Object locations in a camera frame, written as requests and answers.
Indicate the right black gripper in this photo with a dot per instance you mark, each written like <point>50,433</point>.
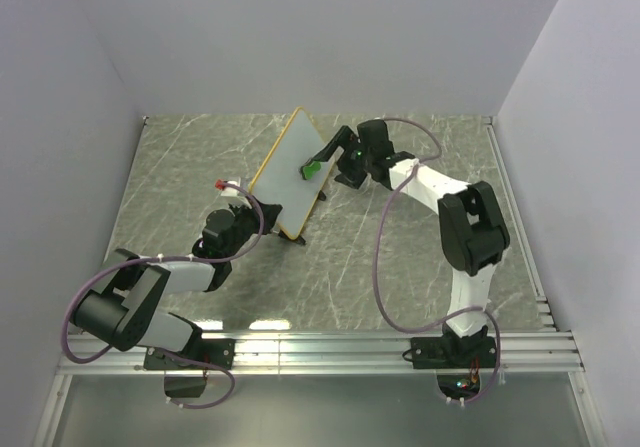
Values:
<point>344,138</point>

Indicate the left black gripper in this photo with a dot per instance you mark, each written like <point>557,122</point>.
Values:
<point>269,214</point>

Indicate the green bow-shaped eraser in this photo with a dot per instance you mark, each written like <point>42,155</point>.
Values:
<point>309,169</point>

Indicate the yellow-framed whiteboard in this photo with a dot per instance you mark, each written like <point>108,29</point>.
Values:
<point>279,176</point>

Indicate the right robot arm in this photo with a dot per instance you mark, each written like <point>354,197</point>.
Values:
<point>473,232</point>

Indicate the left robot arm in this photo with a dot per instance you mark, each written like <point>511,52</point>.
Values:
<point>121,308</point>

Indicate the metal whiteboard stand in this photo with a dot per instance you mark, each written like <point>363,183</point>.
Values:
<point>296,213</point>

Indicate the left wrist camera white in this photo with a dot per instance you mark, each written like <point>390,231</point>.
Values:
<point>230,192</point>

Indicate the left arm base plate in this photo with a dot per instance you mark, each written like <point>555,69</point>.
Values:
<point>218,352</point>

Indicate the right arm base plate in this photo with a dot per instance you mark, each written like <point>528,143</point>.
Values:
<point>451,352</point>

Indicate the aluminium rail frame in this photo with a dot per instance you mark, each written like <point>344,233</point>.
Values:
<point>318,361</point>

